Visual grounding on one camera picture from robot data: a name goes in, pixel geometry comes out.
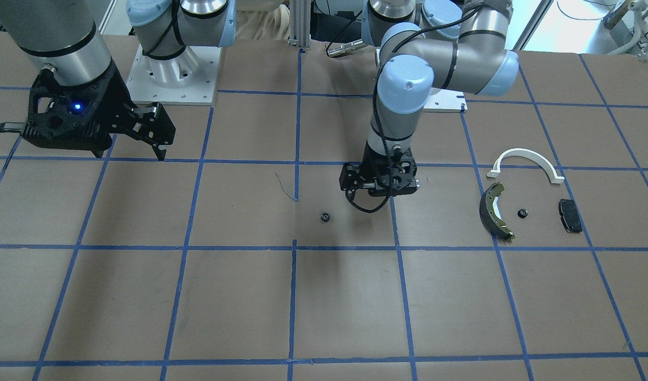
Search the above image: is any olive brake shoe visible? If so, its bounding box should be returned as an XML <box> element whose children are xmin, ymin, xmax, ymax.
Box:
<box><xmin>479</xmin><ymin>183</ymin><xmax>516</xmax><ymax>240</ymax></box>

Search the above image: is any white curved plastic piece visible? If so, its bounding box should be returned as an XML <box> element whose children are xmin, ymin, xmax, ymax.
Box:
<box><xmin>486</xmin><ymin>148</ymin><xmax>565</xmax><ymax>184</ymax></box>

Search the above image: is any seated person beige shirt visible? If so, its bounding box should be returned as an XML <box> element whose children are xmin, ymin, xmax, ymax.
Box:
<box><xmin>236</xmin><ymin>5</ymin><xmax>290</xmax><ymax>40</ymax></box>

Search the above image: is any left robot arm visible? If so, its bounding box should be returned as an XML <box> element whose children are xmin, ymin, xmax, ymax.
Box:
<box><xmin>339</xmin><ymin>1</ymin><xmax>519</xmax><ymax>199</ymax></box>

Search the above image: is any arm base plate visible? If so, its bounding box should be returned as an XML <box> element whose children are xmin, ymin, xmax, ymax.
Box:
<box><xmin>376</xmin><ymin>48</ymin><xmax>467</xmax><ymax>113</ymax></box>
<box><xmin>125</xmin><ymin>47</ymin><xmax>223</xmax><ymax>106</ymax></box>

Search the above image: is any black brake pad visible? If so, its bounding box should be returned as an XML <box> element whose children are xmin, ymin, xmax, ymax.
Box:
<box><xmin>558</xmin><ymin>198</ymin><xmax>583</xmax><ymax>232</ymax></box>

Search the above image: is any aluminium frame post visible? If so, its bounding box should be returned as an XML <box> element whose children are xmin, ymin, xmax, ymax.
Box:
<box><xmin>288</xmin><ymin>0</ymin><xmax>312</xmax><ymax>50</ymax></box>

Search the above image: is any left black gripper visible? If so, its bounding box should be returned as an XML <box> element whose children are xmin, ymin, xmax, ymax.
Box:
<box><xmin>339</xmin><ymin>144</ymin><xmax>419</xmax><ymax>197</ymax></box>

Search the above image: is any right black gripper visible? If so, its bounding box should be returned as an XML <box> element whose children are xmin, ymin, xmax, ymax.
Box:
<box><xmin>25</xmin><ymin>62</ymin><xmax>176</xmax><ymax>161</ymax></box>

